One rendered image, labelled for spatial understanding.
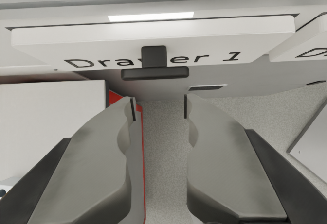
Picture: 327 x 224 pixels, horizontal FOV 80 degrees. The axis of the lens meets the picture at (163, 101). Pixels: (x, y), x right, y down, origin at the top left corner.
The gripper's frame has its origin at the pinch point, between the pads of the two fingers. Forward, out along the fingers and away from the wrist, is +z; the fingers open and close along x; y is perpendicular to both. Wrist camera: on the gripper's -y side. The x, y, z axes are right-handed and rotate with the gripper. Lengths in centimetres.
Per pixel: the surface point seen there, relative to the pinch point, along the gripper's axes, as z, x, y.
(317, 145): 69, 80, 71
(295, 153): 67, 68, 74
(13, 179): 12.1, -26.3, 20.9
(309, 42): 12.0, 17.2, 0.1
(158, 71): 8.8, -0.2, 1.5
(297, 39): 12.9, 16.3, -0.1
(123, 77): 8.6, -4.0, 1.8
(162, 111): 83, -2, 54
